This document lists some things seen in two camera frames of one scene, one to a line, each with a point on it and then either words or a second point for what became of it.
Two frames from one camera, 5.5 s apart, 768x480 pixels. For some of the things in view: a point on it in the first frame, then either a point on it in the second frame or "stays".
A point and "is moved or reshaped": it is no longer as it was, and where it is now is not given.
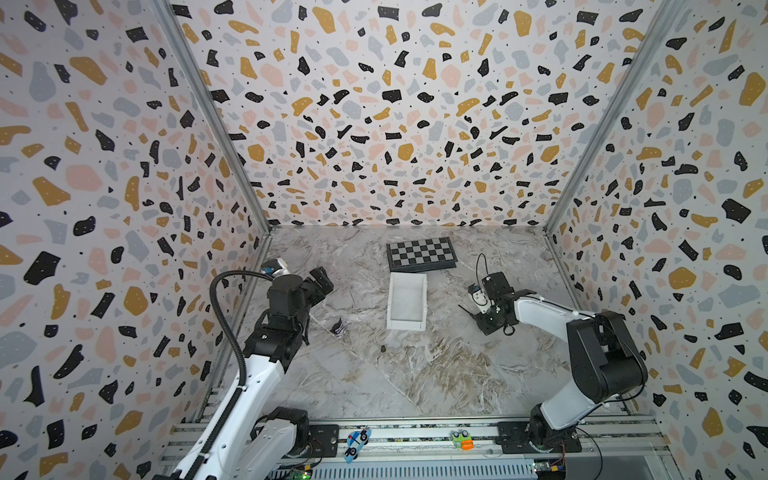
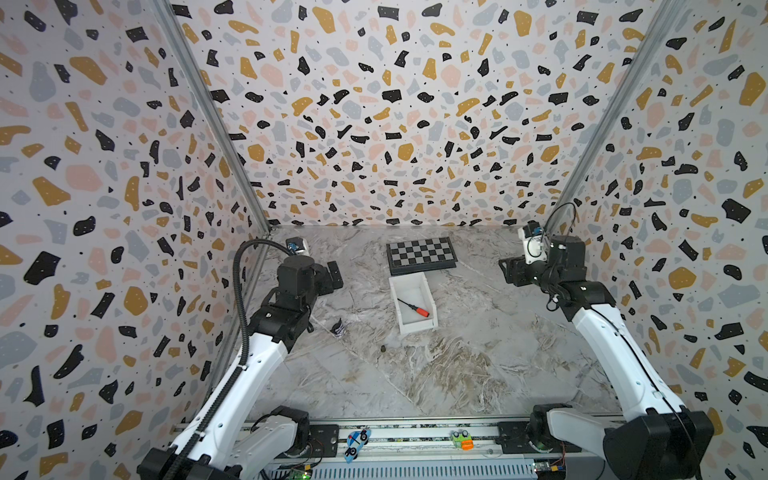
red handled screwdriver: (472, 315) → (416, 309)
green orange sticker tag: (462, 440) stays
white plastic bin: (407, 301) is moved or reshaped
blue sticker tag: (355, 440) stays
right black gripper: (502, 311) → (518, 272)
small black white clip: (338, 329) stays
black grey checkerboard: (424, 254) stays
